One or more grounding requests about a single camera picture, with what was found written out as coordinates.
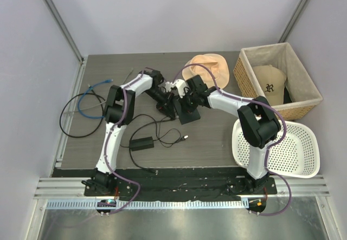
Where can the wicker basket with liner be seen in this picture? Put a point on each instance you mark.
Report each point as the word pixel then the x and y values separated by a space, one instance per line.
pixel 300 95

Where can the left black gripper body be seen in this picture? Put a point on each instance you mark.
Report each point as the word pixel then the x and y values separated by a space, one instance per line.
pixel 162 99

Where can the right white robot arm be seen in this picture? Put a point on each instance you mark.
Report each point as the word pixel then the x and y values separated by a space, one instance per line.
pixel 259 124

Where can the black power adapter brick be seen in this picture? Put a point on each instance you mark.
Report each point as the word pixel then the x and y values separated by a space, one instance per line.
pixel 141 144

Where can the beige baseball cap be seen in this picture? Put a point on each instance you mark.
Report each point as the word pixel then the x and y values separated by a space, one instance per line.
pixel 272 82

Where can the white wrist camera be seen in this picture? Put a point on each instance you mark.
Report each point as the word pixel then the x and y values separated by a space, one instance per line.
pixel 180 86
pixel 169 86

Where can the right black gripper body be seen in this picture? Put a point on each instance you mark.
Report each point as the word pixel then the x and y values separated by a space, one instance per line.
pixel 188 101

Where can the black network switch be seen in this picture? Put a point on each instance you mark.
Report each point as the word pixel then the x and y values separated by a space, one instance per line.
pixel 184 116

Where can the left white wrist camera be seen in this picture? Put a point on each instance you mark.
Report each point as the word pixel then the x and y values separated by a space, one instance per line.
pixel 169 86

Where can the peach bucket hat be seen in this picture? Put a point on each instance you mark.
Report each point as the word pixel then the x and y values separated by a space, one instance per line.
pixel 215 63

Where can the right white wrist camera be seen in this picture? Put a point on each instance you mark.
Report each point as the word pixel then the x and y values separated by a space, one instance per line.
pixel 180 86

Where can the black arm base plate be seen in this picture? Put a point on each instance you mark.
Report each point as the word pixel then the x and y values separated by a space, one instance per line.
pixel 178 184

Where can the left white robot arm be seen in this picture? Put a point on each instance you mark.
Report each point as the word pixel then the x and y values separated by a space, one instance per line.
pixel 118 113

